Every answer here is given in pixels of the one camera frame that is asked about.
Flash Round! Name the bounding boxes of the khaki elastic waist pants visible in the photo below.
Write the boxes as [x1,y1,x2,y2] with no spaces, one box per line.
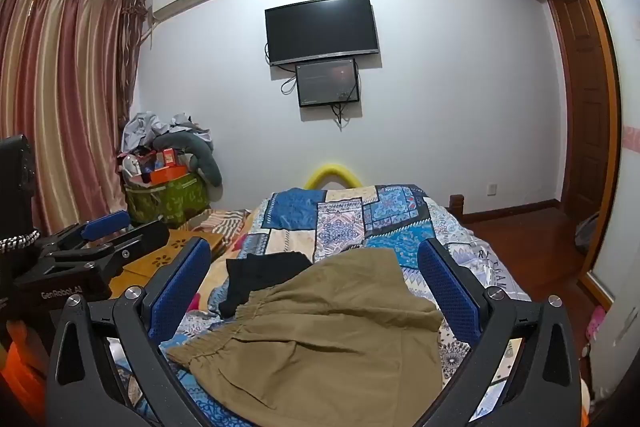
[166,248,442,426]

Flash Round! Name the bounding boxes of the wooden lap desk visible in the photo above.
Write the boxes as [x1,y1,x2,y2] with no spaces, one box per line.
[110,230,226,299]

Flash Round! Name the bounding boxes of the green patterned storage bag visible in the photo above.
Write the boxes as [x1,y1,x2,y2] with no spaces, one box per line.
[125,173,209,228]

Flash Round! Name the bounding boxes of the orange jacket sleeve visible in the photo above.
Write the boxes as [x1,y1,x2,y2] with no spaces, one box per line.
[1,320,49,426]

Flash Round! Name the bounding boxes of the orange box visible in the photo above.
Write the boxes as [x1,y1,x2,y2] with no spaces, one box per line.
[150,165,189,186]

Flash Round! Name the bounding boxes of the grey clothes pile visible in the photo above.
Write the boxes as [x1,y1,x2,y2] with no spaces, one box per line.
[120,112,213,154]

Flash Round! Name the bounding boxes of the grey neck pillow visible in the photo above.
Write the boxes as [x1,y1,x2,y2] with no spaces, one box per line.
[152,131,222,187]

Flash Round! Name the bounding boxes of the black folded garment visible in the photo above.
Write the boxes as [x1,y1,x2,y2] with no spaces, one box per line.
[219,251,311,319]

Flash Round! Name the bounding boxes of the striped pink curtain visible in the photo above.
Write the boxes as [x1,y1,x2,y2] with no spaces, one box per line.
[1,0,146,233]

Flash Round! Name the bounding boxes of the patchwork patterned bed quilt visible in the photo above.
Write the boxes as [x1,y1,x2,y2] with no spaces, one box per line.
[106,183,533,427]

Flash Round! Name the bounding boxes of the wooden door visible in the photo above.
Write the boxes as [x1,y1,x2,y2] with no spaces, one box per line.
[549,0,610,221]

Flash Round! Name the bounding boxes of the white wall socket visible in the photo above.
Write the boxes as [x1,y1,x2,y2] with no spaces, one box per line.
[487,183,498,196]

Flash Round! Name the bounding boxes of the yellow foam ring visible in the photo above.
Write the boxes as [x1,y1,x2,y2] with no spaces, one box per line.
[302,162,366,191]

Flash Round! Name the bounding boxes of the small black wall monitor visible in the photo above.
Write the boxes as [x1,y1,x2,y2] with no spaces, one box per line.
[295,58,360,108]

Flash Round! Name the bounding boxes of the black wall television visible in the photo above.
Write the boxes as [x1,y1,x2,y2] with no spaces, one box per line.
[265,0,380,66]

